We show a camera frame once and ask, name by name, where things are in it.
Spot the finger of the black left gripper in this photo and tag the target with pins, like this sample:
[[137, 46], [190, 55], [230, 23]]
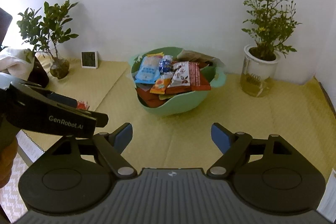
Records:
[[57, 98], [101, 118]]

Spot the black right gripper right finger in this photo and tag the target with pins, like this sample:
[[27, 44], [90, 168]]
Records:
[[233, 146]]

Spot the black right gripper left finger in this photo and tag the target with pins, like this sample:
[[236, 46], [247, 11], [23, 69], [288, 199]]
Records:
[[110, 146]]

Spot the red-brown snack bar wrapper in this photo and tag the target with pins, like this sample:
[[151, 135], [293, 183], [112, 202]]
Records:
[[148, 99]]

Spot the red white date snack bag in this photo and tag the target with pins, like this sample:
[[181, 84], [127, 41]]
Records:
[[187, 78]]

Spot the red and pink jelly packet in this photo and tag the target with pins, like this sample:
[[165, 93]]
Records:
[[156, 55]]

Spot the orange white snack stick packet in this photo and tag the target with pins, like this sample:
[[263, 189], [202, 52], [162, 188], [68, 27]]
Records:
[[160, 86]]

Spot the light blue snack packet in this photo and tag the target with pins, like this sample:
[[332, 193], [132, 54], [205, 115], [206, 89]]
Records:
[[148, 71]]

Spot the blue foil candy ball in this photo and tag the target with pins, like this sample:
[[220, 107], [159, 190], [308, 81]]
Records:
[[165, 64]]

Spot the long cream snack packet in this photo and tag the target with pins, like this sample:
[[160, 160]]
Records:
[[186, 55]]

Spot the left hand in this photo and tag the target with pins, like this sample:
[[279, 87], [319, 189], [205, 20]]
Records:
[[8, 155]]

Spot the round red paper coaster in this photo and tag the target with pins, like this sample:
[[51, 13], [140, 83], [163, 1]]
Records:
[[82, 105]]

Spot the white folded towel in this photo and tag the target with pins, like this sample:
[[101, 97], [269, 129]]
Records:
[[18, 63]]

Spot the white digital clock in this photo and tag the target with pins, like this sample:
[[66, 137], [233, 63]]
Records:
[[89, 59]]

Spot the glass vase with leafy plant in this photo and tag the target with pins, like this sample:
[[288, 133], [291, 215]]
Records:
[[45, 32]]

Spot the mint green plastic bowl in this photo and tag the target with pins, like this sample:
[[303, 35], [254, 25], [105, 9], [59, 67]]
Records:
[[183, 102]]

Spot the yellow-green table cloth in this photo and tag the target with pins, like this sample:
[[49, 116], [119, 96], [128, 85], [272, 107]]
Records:
[[299, 113]]

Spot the white pot with plant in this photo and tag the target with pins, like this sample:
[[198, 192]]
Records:
[[271, 24]]

